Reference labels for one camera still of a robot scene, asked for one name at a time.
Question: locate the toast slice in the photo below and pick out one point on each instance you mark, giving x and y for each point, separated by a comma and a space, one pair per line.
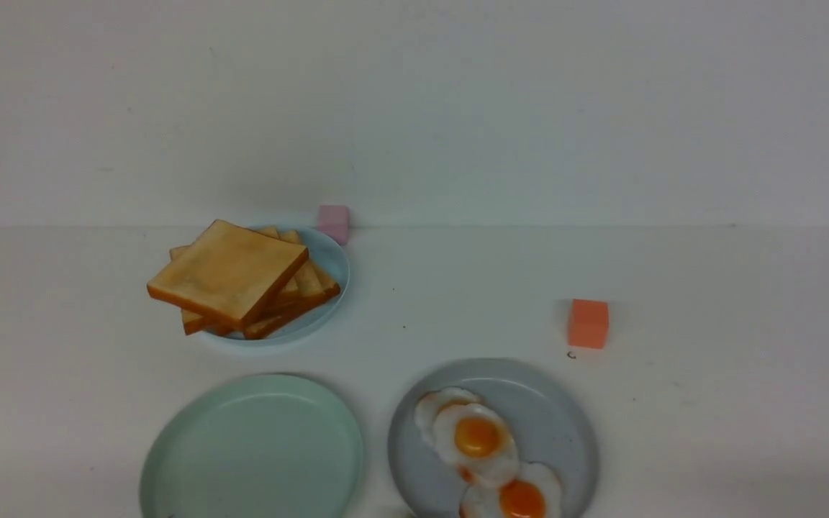
309, 287
289, 294
317, 287
229, 274

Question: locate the fried egg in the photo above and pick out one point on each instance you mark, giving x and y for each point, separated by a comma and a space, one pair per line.
535, 492
467, 436

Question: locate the light blue plate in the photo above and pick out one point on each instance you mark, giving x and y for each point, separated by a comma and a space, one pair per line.
327, 254

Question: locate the pink foam cube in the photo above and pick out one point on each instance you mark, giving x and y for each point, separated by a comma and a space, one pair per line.
334, 221

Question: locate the orange foam cube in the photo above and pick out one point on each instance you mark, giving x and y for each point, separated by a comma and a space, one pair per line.
588, 324

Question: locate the grey plate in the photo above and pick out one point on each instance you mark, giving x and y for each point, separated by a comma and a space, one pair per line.
548, 424

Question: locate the mint green plate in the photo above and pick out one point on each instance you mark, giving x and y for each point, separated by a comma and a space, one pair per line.
265, 445

